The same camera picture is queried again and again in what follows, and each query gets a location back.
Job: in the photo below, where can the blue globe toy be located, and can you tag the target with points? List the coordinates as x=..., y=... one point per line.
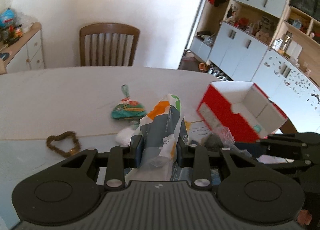
x=6, y=17

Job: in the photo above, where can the dark fuzzy item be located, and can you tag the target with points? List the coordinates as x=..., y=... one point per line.
x=212, y=142

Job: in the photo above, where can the white wooden sideboard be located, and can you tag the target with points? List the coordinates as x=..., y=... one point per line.
x=26, y=54

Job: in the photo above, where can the brown wooden chair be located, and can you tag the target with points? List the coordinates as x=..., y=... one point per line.
x=108, y=44

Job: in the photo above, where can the green embroidered sachet pouch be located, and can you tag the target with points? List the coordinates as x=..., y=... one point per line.
x=128, y=108

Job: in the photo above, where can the orange slippers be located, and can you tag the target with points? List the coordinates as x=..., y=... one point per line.
x=203, y=67

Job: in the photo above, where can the white orange grey plastic bag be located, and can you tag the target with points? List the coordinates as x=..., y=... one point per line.
x=161, y=129

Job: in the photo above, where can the red white cardboard box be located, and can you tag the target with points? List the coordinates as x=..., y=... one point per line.
x=243, y=108

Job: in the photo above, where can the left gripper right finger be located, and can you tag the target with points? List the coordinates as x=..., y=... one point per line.
x=195, y=157

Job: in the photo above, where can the large wall cabinet unit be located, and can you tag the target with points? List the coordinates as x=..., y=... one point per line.
x=273, y=43

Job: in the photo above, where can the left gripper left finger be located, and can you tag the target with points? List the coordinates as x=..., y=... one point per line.
x=121, y=158

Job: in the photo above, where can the person right hand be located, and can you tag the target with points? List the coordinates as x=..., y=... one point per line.
x=304, y=218

